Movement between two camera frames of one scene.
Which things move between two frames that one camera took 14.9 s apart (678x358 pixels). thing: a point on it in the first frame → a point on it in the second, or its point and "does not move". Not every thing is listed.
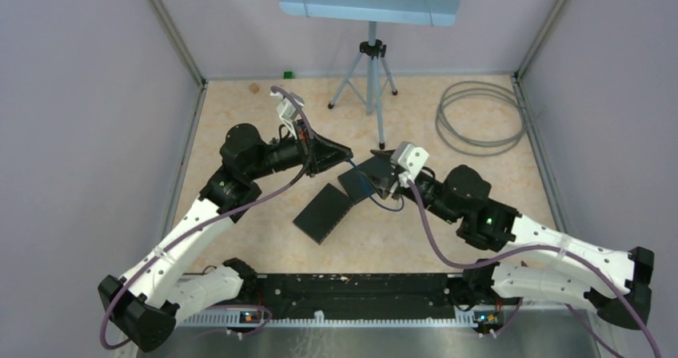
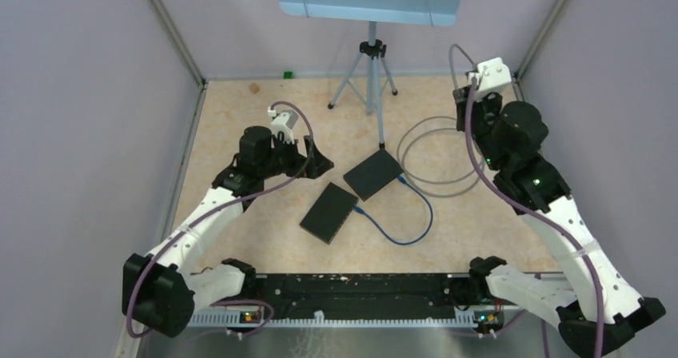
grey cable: [459, 89] → [428, 186]
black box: [324, 213] does not move
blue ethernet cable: [368, 190] → [404, 182]
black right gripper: [383, 184] → [493, 100]
